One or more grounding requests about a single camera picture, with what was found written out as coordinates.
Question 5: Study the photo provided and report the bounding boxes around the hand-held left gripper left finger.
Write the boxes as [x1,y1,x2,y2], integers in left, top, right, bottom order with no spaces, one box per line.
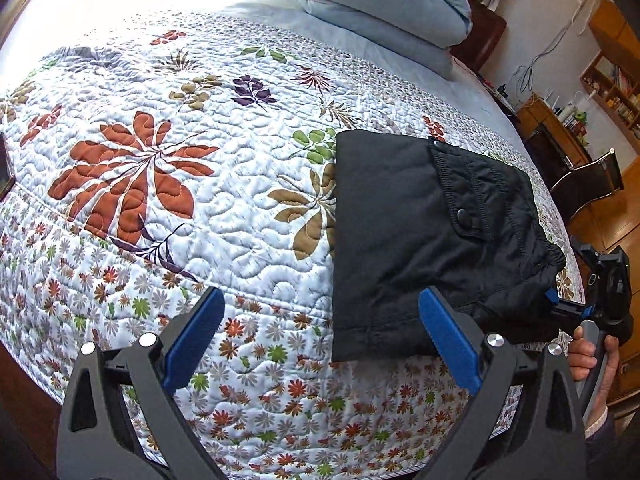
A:
[56,286,227,480]

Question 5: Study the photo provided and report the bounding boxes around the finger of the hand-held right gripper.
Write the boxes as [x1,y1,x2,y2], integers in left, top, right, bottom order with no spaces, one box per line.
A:
[544,286,595,332]

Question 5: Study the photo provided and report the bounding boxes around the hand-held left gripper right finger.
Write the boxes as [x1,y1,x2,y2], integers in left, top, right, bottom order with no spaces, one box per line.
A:
[418,287,587,480]

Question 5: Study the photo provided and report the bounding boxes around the black pants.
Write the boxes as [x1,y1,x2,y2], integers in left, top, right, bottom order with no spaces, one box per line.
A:
[330,129,567,364]

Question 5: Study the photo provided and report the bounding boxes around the person's right forearm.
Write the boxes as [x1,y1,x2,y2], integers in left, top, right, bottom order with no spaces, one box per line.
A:
[582,404,628,480]

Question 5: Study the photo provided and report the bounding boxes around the person's right hand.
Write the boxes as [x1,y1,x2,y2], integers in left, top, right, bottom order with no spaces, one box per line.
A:
[567,327,622,413]

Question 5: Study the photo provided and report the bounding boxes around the floral quilted bedspread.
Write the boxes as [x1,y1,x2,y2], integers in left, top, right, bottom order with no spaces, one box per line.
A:
[0,0,587,476]

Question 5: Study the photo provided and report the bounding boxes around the black office chair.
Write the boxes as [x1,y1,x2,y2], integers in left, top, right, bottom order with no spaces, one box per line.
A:
[549,147,625,222]

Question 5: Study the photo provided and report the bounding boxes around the wooden desk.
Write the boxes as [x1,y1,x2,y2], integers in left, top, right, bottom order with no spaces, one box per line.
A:
[515,102,592,202]

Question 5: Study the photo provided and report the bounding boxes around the black smartphone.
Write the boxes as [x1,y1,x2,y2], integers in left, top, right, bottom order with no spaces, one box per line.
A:
[0,132,16,202]

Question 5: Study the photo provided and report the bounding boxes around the dark wooden headboard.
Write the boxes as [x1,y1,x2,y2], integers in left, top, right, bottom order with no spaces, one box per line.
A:
[450,0,507,75]

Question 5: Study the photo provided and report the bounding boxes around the light blue pillow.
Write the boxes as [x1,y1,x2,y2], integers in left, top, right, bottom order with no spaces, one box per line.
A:
[300,0,454,79]

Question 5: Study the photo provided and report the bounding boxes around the wooden wall shelf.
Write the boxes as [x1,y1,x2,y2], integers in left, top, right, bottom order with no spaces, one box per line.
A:
[580,50,640,142]

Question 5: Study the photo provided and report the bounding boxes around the hanging cables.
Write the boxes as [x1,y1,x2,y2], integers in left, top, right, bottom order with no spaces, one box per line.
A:
[514,0,587,97]

